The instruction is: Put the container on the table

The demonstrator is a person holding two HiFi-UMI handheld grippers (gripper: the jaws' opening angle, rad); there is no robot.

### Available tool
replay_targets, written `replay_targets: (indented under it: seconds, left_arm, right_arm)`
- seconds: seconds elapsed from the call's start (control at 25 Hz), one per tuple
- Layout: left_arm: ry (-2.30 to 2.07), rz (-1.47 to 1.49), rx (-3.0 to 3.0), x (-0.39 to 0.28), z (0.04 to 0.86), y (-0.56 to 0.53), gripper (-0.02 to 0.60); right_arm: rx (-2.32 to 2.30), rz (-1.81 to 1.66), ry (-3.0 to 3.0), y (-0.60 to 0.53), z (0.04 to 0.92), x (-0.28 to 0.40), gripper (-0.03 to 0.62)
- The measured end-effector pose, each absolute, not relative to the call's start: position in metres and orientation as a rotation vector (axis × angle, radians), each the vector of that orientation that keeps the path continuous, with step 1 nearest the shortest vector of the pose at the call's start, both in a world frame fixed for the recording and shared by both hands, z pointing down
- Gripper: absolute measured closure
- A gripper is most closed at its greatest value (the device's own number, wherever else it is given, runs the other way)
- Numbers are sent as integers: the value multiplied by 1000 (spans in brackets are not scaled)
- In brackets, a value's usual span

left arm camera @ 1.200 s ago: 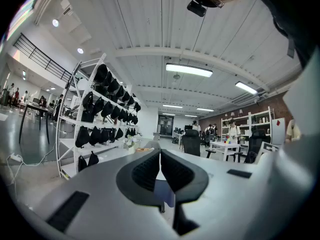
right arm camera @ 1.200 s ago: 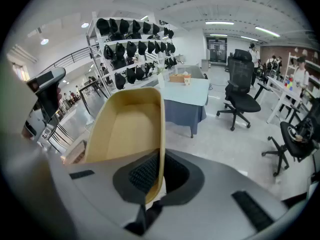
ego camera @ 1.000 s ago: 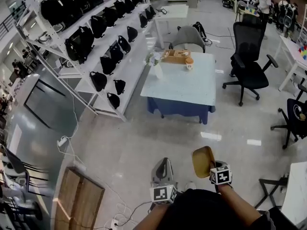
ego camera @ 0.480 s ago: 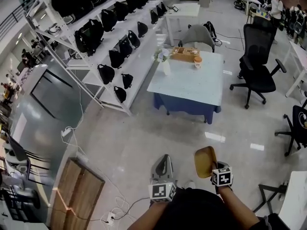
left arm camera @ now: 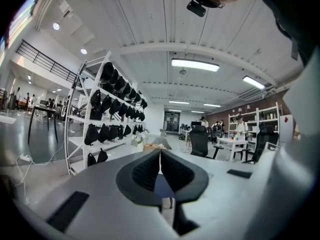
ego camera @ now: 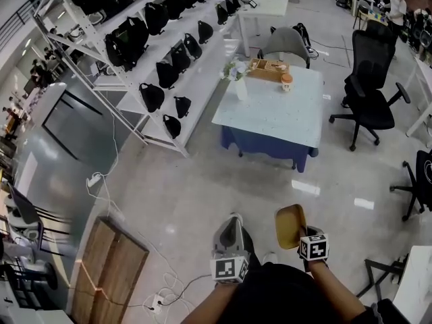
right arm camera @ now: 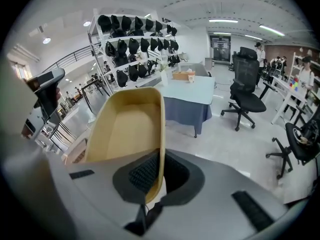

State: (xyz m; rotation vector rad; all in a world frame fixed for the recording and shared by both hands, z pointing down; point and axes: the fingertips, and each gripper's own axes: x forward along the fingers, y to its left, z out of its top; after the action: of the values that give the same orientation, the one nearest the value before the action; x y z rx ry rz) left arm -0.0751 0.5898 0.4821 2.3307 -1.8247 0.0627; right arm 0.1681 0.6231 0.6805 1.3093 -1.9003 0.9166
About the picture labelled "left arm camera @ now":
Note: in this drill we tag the round ceiling light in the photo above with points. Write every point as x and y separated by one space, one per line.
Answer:
56 26
83 51

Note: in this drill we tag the white metal shelf rack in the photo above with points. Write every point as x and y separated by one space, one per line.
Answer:
86 104

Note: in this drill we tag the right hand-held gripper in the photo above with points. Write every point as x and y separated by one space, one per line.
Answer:
295 171

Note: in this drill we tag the white power strip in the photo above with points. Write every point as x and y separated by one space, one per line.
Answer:
25 157

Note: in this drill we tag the small two-tier table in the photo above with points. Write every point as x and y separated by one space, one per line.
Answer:
231 144

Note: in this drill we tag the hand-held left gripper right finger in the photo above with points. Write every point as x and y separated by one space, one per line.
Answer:
185 181

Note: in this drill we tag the person's black clothing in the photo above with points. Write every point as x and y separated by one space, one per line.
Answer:
287 4

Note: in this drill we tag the wicker basket organizer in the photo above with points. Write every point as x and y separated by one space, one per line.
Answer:
150 147

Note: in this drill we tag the black head-mounted camera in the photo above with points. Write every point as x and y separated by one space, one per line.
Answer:
196 7

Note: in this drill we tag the black balcony railing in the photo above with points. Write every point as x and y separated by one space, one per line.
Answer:
45 60

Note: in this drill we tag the pale flower bouquet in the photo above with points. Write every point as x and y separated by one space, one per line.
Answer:
138 140

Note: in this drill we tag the white storage shelf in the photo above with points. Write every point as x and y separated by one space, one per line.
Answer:
257 120

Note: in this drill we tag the stack of coloured blocks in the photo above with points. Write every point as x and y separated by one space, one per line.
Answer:
234 136

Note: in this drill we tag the black office chair with headrest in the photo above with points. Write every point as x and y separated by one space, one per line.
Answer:
199 140

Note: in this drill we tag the black-legged table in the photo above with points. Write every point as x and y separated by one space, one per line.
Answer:
42 107

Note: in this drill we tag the black double door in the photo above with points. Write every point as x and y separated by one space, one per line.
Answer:
172 121

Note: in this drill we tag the white cabinet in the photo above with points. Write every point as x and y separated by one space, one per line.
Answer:
285 131

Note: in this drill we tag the long ceiling light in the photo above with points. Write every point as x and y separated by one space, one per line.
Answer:
195 64
253 82

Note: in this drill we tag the black mesh office chair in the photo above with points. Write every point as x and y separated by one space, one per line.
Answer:
267 139

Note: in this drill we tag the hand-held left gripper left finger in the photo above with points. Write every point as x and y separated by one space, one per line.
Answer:
140 181

